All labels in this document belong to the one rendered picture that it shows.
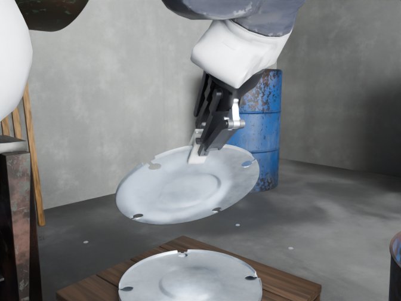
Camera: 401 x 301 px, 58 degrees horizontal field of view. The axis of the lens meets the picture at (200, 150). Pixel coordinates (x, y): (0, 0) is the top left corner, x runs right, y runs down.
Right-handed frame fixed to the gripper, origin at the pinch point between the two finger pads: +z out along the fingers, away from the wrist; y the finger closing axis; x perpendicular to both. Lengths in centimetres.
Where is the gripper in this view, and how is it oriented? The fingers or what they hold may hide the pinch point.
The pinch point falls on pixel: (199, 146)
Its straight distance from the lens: 61.5
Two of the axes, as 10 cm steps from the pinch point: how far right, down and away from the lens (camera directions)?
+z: -2.6, 5.9, 7.7
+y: -2.3, -8.1, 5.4
